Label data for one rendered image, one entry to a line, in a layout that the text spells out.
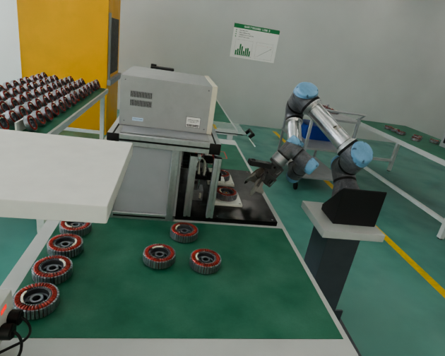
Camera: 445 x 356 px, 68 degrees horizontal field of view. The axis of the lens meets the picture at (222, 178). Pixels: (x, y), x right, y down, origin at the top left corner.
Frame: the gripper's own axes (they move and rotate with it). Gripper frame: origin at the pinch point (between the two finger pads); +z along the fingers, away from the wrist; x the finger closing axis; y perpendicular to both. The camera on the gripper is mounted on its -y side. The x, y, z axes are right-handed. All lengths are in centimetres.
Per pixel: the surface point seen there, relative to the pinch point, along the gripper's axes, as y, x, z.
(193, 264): -20, -55, 21
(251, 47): 50, 532, -114
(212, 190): -20.1, -19.6, 5.5
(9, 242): -73, 64, 148
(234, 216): -2.5, -17.2, 9.8
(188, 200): -25.4, -19.6, 15.7
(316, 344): 9, -85, 5
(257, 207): 8.6, -6.1, 2.5
